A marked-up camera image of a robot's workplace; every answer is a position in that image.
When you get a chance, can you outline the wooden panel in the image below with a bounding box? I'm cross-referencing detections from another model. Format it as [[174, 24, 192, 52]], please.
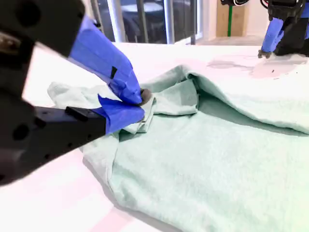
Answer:
[[216, 0, 249, 38]]

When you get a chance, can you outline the pale green T-shirt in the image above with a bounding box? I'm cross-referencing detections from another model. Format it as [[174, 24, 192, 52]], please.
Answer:
[[47, 64, 309, 232]]

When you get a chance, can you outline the green pole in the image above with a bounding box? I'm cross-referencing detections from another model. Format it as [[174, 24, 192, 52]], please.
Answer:
[[227, 4, 233, 37]]

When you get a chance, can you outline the grey metal railing post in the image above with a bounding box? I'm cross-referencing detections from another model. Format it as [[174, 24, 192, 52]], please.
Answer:
[[111, 0, 127, 43]]

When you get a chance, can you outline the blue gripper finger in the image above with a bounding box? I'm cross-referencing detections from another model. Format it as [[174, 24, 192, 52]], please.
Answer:
[[0, 89, 146, 187], [0, 0, 153, 105], [257, 18, 285, 59]]

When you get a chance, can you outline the white window frame post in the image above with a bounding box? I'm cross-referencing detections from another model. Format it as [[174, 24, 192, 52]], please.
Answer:
[[163, 0, 175, 44]]

